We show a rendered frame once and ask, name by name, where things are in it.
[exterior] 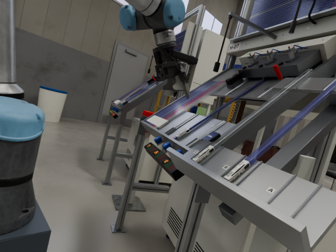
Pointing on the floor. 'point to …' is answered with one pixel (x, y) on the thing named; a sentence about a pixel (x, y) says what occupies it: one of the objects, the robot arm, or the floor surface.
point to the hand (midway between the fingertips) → (182, 96)
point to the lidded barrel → (51, 102)
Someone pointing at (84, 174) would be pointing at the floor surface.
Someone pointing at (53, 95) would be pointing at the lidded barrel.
